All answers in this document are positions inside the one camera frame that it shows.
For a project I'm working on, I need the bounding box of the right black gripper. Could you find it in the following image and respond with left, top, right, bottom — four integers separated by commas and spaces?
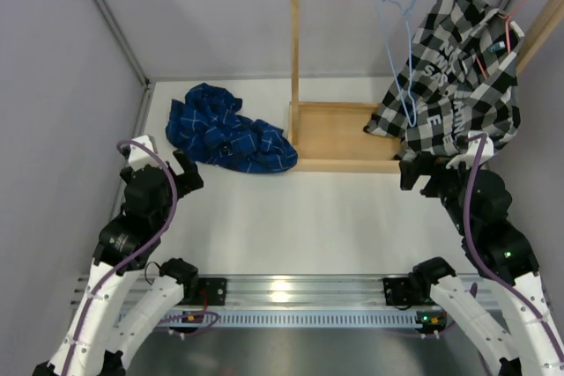
398, 151, 478, 235

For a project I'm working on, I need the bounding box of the pink wire hanger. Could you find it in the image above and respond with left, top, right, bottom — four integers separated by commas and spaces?
476, 0, 527, 79

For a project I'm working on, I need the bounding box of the wooden clothes rack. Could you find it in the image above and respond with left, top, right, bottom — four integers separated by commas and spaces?
288, 0, 563, 173

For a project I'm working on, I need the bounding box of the aluminium mounting rail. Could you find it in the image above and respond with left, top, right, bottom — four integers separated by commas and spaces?
181, 275, 434, 310

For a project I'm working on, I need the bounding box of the light blue wire hanger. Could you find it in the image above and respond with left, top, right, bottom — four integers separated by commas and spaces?
374, 0, 419, 128

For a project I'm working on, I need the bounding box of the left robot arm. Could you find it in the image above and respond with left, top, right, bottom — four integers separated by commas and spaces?
33, 141, 204, 375

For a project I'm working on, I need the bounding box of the black white checked shirt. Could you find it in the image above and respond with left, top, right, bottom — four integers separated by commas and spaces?
364, 0, 524, 159

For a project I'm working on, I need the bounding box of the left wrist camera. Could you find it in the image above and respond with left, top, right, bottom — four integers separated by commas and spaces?
127, 135, 159, 171

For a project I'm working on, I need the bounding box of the perforated cable duct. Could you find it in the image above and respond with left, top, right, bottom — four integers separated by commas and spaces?
159, 308, 446, 328

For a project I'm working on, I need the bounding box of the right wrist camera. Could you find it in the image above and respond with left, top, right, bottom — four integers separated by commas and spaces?
446, 130, 495, 170

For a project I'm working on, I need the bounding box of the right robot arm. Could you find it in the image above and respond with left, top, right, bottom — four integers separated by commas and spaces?
399, 153, 563, 375

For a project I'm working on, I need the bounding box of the blue plaid shirt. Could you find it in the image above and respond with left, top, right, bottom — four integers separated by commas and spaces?
165, 83, 299, 174

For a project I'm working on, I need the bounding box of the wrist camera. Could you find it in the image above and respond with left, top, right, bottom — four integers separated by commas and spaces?
446, 130, 495, 170
127, 135, 159, 171

